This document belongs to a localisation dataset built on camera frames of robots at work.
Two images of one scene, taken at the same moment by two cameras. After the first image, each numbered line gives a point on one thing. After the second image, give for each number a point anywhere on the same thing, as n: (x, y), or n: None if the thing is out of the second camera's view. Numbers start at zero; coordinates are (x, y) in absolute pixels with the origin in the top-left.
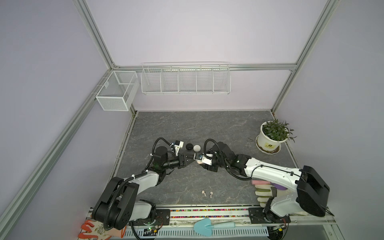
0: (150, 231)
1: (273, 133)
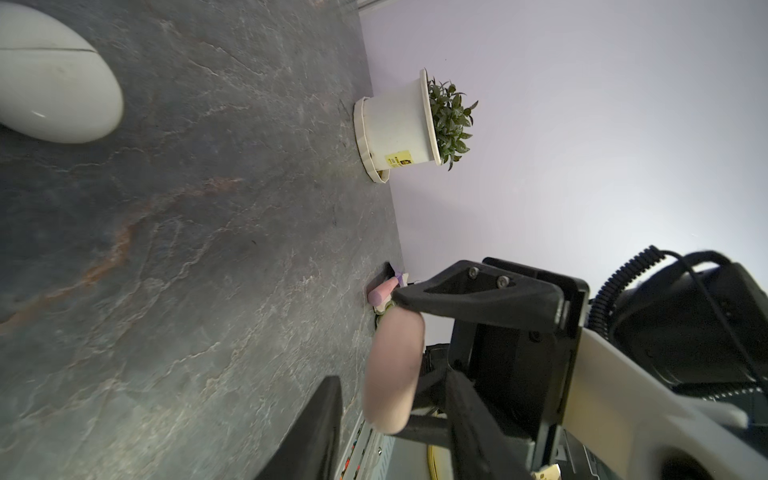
0: None
1: (415, 123)
